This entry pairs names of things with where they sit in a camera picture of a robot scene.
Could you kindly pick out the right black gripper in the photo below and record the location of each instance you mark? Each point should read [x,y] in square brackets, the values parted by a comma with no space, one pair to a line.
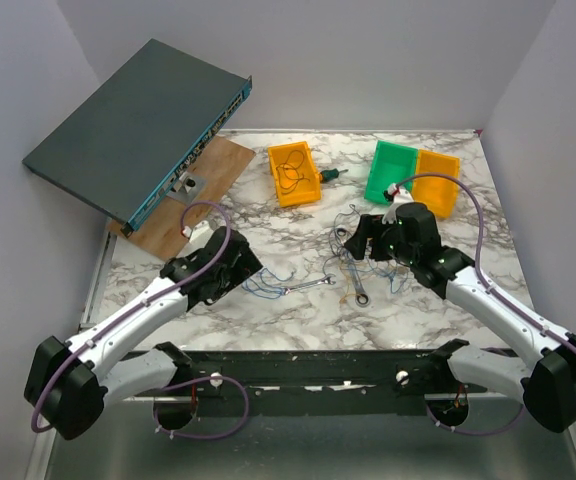
[370,226]

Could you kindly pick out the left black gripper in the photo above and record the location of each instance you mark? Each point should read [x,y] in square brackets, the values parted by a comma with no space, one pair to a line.
[245,267]

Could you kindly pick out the yellow plastic bin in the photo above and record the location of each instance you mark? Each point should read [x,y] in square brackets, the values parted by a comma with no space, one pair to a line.
[295,175]
[437,193]

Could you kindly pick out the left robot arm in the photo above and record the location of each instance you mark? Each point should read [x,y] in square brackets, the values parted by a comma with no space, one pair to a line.
[71,382]

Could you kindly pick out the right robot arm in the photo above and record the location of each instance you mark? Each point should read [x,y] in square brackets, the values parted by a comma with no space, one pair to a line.
[541,374]

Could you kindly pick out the small combination wrench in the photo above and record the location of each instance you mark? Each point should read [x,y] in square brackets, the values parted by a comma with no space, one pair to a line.
[325,280]

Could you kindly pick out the green plastic bin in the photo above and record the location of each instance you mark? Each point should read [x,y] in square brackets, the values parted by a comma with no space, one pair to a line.
[392,163]

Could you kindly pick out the green stubby screwdriver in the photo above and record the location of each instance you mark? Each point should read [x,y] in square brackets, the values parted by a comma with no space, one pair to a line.
[328,175]

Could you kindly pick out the large ratchet wrench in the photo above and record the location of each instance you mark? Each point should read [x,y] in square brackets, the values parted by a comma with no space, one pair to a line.
[349,267]

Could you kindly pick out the plywood board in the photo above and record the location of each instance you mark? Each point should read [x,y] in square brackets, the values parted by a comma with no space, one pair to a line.
[215,171]

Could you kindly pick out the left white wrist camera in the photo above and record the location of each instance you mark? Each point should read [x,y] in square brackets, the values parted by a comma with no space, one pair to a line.
[200,233]

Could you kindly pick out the metal bracket with knob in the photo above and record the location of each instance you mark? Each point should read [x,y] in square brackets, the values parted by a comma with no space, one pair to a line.
[186,189]

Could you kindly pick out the dark grey network switch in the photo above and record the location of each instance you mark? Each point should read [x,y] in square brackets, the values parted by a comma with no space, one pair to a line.
[123,149]

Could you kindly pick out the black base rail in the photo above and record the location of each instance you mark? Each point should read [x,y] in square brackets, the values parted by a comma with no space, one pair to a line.
[281,383]

